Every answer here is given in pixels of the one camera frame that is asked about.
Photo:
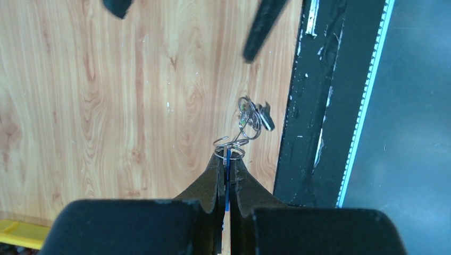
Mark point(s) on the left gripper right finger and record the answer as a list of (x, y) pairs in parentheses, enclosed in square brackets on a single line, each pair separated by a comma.
[(262, 224)]

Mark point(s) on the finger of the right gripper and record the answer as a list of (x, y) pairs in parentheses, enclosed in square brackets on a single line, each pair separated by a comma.
[(118, 8), (267, 14)]

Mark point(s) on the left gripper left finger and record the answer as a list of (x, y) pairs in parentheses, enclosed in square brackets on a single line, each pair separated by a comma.
[(190, 223)]

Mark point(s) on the blue key tag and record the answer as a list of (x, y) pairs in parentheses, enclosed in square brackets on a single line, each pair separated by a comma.
[(228, 179)]

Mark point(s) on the yellow plastic fruit tray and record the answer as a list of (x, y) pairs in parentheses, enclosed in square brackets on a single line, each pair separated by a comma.
[(23, 234)]

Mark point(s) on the slotted cable duct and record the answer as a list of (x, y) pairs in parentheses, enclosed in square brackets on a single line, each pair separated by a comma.
[(366, 95)]

